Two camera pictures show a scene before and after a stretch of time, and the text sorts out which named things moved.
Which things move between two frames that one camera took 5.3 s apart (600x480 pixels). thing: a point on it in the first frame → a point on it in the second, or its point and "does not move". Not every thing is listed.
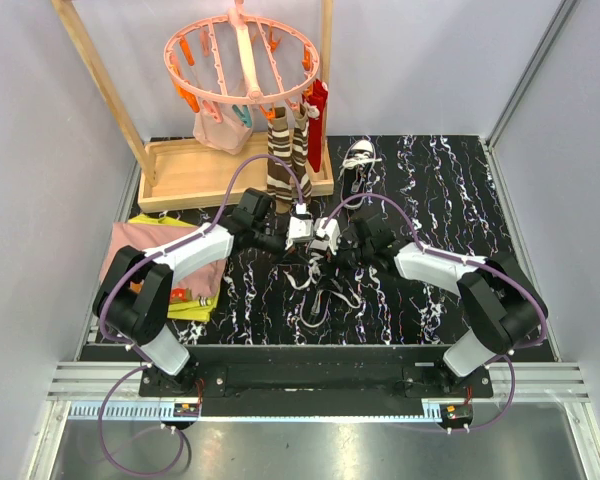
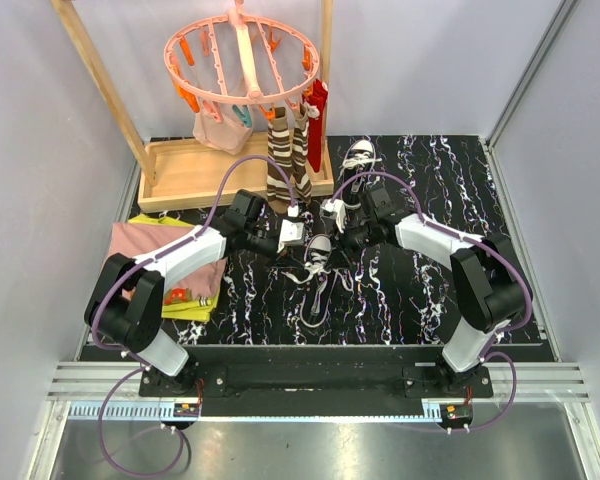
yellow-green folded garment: (181, 310) does not move
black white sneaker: (320, 287) does not move
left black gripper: (282, 246) does not move
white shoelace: (354, 302) → (315, 266)
